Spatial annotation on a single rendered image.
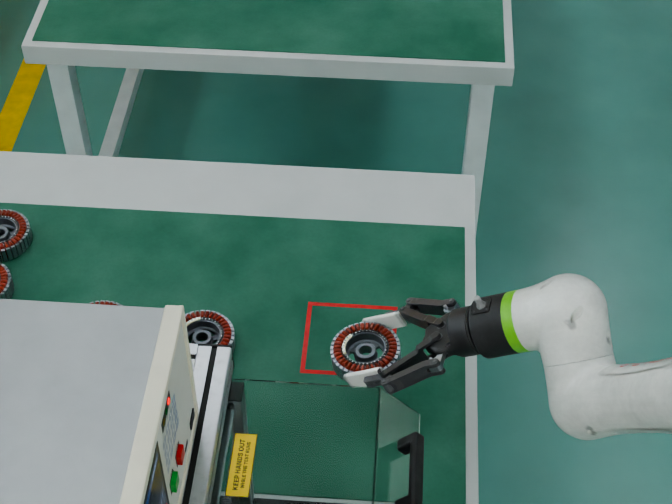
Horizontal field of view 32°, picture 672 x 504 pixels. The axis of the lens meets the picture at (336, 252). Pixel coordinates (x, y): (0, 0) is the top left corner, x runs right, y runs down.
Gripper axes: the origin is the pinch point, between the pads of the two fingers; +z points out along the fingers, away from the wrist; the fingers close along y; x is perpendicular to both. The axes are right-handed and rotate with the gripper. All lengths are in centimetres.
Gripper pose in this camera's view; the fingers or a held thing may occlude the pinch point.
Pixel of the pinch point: (367, 351)
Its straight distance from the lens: 186.5
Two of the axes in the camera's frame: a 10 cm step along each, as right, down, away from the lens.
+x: 5.1, 6.9, 5.1
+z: -8.2, 2.1, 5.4
